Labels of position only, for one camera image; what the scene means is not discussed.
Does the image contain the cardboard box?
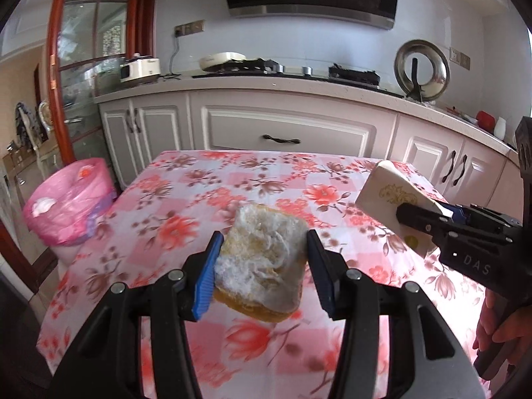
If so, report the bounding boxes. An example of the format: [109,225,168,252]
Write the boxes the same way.
[2,141,26,168]

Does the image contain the steel pot lid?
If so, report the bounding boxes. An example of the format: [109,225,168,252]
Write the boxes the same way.
[394,39,451,102]

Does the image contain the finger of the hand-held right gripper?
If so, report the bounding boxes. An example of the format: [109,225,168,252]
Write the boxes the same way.
[396,203,455,239]
[447,203,520,233]

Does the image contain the black lid stand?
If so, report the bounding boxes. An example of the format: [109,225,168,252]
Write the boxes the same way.
[409,58,423,102]

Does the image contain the black gas stove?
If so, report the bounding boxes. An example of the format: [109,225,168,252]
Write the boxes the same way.
[192,57,406,92]

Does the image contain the gold wall socket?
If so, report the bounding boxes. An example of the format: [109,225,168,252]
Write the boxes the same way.
[175,20,205,36]
[450,48,471,70]

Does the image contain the patterned garment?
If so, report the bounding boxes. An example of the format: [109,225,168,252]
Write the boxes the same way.
[15,102,40,150]

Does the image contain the gold patterned paper cup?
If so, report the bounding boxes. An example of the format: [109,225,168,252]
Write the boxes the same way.
[354,160,454,258]

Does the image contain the white ornate chair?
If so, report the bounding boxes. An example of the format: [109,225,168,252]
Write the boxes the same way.
[37,100,57,150]

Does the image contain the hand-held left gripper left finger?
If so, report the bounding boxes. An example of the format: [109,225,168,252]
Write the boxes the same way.
[50,230,225,399]

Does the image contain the pink floral tablecloth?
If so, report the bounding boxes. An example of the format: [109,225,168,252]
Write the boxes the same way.
[37,150,487,399]

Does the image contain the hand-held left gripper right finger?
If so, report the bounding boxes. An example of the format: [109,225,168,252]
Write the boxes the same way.
[307,229,487,399]

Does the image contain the white cabinet drawer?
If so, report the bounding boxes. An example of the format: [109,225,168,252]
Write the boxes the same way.
[189,91,397,159]

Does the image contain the trash bin with pink bag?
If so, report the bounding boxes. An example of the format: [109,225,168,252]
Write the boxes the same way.
[23,158,118,264]

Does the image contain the glass sliding door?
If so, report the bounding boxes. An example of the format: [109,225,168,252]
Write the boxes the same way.
[58,0,129,163]

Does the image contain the white rice cooker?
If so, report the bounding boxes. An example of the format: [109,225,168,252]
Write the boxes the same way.
[120,53,162,84]

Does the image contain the white base cabinet doors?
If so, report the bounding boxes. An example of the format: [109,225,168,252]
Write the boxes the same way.
[99,93,194,188]
[391,114,520,217]

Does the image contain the white electric pan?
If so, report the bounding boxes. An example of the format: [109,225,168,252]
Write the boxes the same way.
[199,52,247,71]

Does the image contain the person's right hand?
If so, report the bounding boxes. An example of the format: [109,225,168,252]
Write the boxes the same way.
[477,291,532,366]

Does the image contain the reddish wooden door frame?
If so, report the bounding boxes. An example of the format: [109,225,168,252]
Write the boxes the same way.
[45,0,156,167]

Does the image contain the yellow sponge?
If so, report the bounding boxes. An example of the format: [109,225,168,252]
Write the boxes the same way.
[213,203,309,323]

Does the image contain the black power cable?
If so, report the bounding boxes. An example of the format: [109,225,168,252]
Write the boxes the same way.
[166,33,184,80]

